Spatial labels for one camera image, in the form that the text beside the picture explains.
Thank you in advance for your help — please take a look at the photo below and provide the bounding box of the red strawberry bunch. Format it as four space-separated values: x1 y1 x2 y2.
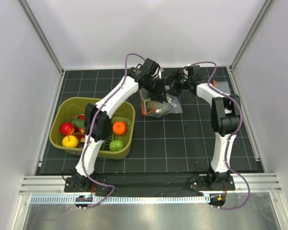
72 115 86 142

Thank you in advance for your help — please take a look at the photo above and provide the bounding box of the black grid cutting mat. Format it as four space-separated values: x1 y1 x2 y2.
36 69 264 175

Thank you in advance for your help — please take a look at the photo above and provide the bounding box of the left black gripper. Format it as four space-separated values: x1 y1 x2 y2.
142 77 168 104

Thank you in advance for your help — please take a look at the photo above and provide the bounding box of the dark purple fruit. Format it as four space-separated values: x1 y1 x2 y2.
77 142 85 149

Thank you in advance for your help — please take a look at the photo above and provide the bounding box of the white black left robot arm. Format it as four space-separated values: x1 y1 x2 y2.
72 58 168 192

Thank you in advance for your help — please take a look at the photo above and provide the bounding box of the clear zip bag orange zipper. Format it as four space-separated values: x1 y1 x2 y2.
139 89 183 118

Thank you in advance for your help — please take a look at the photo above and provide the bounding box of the orange tangerine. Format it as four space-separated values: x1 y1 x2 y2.
112 121 128 136

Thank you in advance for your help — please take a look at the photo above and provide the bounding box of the netted green melon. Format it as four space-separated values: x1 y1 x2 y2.
147 101 170 117

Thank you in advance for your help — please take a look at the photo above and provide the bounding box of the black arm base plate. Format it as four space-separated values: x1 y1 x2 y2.
63 174 236 193

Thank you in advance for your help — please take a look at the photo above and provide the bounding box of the aluminium front frame rail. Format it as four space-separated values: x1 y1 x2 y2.
19 173 281 197

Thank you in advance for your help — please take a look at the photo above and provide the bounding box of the olive green plastic basket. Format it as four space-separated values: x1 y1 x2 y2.
49 97 135 160

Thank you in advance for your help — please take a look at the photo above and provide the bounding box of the yellow apple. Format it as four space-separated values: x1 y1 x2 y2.
61 135 79 148

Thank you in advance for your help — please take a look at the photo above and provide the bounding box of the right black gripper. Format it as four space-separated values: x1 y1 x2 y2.
165 69 192 97

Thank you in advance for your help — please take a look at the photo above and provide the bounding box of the spare clear zip bag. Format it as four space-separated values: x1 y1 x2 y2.
213 80 231 95

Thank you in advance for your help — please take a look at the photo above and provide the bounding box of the red apple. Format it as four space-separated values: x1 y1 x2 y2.
60 122 75 136

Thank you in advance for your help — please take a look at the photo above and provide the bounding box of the white slotted cable duct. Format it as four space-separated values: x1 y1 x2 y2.
30 194 210 205

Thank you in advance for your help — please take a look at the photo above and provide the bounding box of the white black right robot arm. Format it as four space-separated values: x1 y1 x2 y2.
165 62 243 190

